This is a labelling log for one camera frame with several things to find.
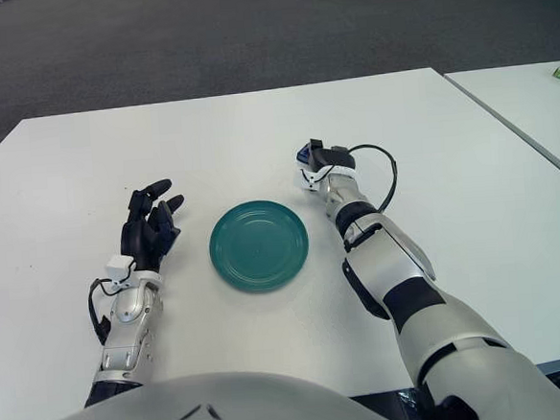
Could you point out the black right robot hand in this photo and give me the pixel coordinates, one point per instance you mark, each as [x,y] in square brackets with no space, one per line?
[334,157]

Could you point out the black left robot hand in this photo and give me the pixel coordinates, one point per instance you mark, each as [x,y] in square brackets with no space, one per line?
[142,239]

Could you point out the purple blue gum pack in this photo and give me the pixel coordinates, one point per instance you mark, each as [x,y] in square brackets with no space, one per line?
[301,154]

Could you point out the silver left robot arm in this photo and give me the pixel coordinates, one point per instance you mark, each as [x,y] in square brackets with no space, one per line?
[129,326]

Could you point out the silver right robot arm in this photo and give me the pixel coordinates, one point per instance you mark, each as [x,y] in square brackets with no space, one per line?
[399,269]

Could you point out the green round plate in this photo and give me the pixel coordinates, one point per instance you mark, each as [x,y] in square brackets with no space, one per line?
[258,247]

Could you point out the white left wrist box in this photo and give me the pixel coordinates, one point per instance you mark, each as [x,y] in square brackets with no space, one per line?
[119,268]

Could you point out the white neighbouring table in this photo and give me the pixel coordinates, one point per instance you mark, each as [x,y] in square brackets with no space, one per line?
[517,102]

